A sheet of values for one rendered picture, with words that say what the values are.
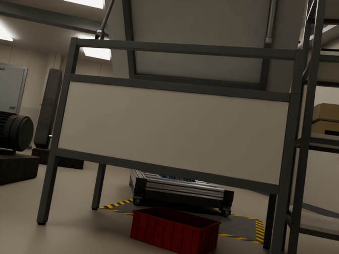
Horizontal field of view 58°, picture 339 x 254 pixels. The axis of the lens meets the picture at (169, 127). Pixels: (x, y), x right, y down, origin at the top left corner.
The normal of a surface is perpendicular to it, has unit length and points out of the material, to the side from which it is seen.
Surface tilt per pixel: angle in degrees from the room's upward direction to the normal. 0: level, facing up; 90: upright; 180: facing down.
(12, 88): 90
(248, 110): 90
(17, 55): 90
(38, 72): 90
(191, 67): 126
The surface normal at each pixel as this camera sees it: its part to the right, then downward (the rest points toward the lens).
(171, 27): -0.30, 0.47
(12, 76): 0.15, -0.06
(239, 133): -0.26, -0.12
